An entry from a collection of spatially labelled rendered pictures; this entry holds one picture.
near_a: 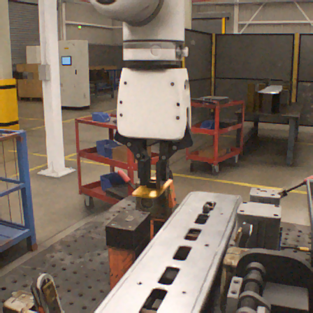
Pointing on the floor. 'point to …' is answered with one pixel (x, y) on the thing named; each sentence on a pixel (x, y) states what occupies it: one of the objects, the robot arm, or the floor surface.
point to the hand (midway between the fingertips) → (153, 171)
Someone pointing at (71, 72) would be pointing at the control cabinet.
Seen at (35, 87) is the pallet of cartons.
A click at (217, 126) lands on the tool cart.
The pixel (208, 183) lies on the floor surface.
